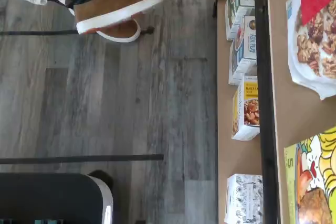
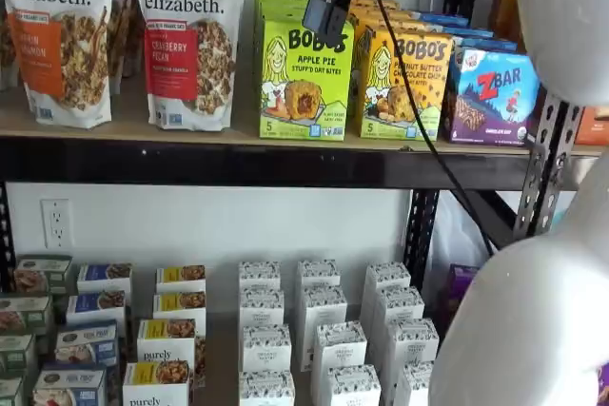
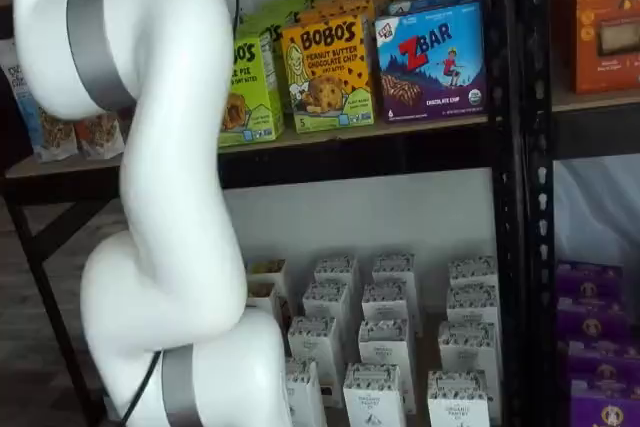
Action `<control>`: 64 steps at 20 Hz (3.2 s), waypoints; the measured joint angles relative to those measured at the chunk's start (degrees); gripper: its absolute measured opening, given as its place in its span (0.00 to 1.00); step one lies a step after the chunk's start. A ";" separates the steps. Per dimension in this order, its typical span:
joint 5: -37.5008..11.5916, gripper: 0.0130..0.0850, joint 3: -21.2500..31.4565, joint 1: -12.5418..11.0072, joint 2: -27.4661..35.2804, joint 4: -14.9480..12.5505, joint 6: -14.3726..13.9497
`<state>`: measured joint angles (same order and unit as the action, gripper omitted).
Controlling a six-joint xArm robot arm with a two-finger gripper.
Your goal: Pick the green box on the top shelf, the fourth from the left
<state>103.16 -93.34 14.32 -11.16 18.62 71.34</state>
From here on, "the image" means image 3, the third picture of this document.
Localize white patterned organic pantry box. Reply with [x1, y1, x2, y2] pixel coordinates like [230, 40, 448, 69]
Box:
[426, 369, 496, 427]
[438, 320, 502, 383]
[445, 284, 502, 328]
[301, 280, 352, 348]
[342, 362, 409, 427]
[286, 315, 340, 398]
[360, 280, 411, 333]
[447, 255, 500, 293]
[357, 318, 417, 416]
[313, 255, 360, 328]
[283, 357, 330, 427]
[371, 252, 420, 338]

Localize translucent white plastic sheet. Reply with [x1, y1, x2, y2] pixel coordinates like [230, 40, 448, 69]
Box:
[553, 155, 640, 268]

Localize white Organic Pantry boxes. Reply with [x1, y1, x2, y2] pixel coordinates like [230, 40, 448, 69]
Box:
[277, 286, 501, 427]

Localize brown particle shelf board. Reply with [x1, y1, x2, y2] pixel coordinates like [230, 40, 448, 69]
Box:
[551, 79, 640, 114]
[3, 114, 490, 181]

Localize black metal shelving rack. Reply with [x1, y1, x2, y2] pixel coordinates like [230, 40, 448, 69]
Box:
[519, 0, 640, 427]
[0, 0, 526, 427]

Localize granola bag blue label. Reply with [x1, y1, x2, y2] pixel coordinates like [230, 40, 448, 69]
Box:
[0, 39, 80, 164]

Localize white granola box yellow band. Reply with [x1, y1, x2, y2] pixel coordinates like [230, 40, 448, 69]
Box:
[243, 281, 294, 336]
[245, 259, 290, 298]

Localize large orange product box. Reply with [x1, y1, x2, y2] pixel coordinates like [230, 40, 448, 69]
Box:
[553, 0, 640, 96]

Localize blue purple Zbar box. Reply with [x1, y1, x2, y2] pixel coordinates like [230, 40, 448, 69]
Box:
[387, 0, 484, 17]
[374, 0, 487, 124]

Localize purple snack box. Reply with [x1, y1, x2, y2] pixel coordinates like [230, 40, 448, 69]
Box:
[568, 377, 640, 427]
[566, 337, 640, 383]
[556, 260, 625, 301]
[556, 295, 631, 341]

